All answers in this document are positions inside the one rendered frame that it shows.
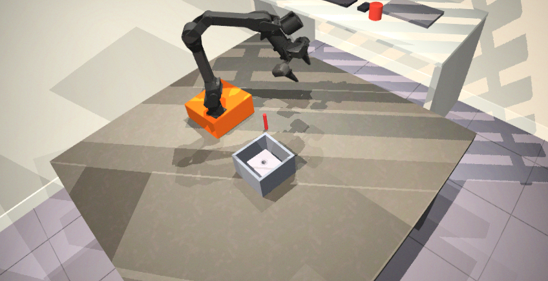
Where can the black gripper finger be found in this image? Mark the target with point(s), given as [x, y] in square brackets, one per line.
[291, 75]
[306, 58]

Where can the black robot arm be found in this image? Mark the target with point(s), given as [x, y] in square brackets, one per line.
[259, 21]

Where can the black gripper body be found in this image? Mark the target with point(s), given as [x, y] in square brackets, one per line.
[282, 69]

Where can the white square plate with hole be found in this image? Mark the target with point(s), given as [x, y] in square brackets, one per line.
[263, 163]

